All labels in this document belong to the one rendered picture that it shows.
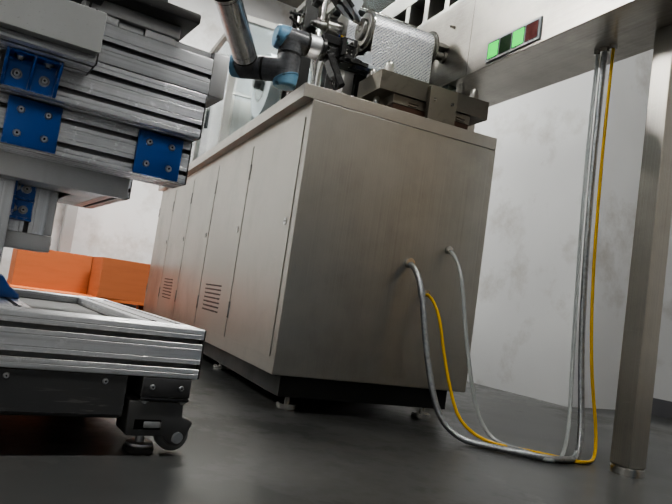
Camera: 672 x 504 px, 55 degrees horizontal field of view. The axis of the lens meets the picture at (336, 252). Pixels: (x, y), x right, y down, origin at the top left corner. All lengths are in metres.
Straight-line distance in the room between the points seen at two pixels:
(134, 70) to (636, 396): 1.35
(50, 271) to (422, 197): 3.45
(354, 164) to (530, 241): 1.75
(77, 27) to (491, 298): 2.78
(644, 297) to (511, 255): 1.80
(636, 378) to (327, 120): 1.04
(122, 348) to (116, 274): 3.46
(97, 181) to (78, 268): 3.58
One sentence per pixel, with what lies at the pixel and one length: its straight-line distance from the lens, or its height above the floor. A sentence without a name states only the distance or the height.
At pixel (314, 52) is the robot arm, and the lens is 2.12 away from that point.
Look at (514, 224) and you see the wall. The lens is 3.52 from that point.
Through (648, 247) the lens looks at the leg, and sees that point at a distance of 1.77.
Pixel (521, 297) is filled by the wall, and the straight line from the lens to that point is 3.41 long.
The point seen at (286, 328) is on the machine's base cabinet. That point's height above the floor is 0.23.
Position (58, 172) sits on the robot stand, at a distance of 1.38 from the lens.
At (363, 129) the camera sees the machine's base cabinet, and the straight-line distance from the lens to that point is 1.87.
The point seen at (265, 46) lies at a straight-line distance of 3.24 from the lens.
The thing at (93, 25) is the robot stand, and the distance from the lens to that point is 1.18.
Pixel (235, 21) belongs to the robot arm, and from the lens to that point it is 1.94.
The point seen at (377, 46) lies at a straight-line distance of 2.26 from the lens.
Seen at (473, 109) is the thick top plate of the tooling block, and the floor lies 0.99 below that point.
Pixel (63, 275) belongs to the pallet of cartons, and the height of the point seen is 0.24.
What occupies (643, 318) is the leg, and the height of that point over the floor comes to 0.38.
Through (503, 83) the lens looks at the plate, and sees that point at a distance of 2.35.
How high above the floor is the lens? 0.31
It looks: 5 degrees up
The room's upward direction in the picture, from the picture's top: 8 degrees clockwise
